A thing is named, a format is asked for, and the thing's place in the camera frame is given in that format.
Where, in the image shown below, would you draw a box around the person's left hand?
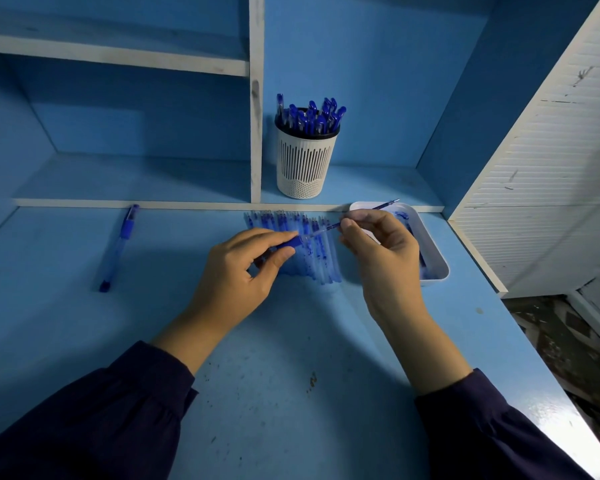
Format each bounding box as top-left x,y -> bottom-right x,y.
187,228 -> 300,332

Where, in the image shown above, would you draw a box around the person's right hand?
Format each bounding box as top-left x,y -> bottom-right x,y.
339,209 -> 432,326

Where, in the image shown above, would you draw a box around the thin blue pen refill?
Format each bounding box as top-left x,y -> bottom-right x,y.
302,199 -> 401,240

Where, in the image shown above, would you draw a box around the clear pen barrel blue grip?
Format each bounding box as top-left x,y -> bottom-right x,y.
260,234 -> 306,261

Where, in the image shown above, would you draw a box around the person's left forearm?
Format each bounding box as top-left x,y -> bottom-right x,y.
0,307 -> 242,480

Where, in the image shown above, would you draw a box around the person's right forearm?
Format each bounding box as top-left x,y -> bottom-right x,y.
377,301 -> 597,480

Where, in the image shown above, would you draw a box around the row of clear pen barrels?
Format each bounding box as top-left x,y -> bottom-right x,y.
243,210 -> 344,286

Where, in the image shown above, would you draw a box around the white plastic tray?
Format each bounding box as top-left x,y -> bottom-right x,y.
348,201 -> 451,287

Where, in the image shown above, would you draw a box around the white slotted pen holder cup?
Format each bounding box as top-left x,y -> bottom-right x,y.
274,120 -> 340,200

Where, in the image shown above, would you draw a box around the bunch of blue capped pens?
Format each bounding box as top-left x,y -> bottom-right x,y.
275,93 -> 348,137

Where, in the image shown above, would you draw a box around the blue capped ballpoint pen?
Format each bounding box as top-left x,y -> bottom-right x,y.
98,204 -> 140,294

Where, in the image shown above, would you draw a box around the blue shelf unit white edges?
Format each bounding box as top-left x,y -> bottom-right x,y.
0,0 -> 600,220

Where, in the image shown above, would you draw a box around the white slatted cabinet panel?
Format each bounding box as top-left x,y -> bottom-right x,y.
447,0 -> 600,299

